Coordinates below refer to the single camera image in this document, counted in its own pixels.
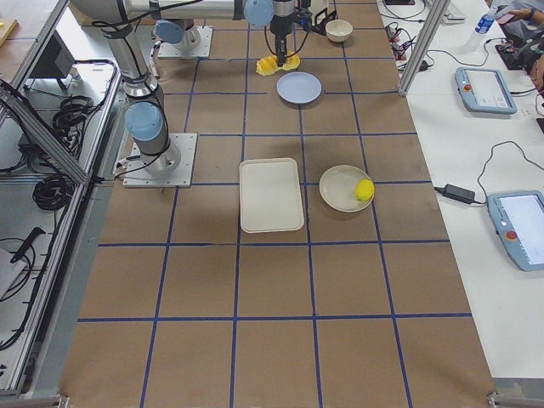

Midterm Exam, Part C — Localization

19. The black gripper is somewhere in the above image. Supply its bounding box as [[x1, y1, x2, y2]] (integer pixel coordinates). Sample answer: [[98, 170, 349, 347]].
[[270, 14, 294, 67]]

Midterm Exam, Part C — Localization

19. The yellow bread loaf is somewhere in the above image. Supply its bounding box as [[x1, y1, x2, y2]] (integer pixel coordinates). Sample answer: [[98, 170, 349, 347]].
[[256, 54, 301, 77]]

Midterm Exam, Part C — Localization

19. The blue plate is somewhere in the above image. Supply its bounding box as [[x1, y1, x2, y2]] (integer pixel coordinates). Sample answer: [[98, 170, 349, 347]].
[[276, 71, 322, 105]]

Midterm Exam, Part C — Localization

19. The black plate rack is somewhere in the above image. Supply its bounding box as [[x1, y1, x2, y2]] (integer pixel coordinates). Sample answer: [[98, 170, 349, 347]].
[[311, 8, 337, 36]]

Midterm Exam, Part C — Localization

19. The small white bowl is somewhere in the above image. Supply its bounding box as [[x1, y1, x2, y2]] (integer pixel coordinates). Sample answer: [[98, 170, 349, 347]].
[[325, 20, 354, 43]]

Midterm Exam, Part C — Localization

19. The white rectangular tray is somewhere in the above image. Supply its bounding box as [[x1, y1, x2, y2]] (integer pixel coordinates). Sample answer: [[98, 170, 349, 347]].
[[239, 157, 304, 234]]

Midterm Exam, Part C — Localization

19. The white bowl with lemon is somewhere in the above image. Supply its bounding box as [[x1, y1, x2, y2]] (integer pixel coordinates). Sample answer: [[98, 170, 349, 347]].
[[320, 165, 374, 213]]

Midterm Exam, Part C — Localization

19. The yellow lemon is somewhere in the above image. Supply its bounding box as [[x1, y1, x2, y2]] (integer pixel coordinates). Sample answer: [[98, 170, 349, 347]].
[[354, 178, 375, 201]]

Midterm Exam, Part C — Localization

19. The plastic water bottle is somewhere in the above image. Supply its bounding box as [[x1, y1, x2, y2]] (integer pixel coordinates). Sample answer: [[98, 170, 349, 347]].
[[464, 6, 497, 51]]

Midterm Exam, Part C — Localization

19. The far teach pendant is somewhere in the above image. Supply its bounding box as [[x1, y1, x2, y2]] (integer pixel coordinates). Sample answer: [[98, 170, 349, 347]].
[[454, 67, 518, 115]]

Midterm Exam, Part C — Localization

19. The teach pendant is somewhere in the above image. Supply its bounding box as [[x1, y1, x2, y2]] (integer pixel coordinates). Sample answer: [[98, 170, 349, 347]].
[[454, 67, 518, 115], [487, 190, 543, 272]]

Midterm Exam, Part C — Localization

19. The black power adapter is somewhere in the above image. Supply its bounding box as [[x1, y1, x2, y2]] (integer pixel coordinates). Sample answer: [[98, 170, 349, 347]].
[[443, 184, 475, 204]]

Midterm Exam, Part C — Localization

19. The near teach pendant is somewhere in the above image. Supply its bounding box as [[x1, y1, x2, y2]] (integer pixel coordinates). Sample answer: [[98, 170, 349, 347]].
[[487, 190, 543, 272]]

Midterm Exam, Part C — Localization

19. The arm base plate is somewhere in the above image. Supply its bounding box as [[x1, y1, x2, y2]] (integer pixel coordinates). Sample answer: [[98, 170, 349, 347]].
[[156, 25, 213, 60], [122, 133, 197, 188]]

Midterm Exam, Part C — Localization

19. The aluminium frame post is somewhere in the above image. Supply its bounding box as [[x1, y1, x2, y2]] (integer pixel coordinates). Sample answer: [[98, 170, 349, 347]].
[[398, 0, 450, 96]]

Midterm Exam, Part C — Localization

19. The coiled black cable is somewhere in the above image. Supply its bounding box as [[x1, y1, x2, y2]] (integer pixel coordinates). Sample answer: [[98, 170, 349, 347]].
[[32, 173, 69, 213]]

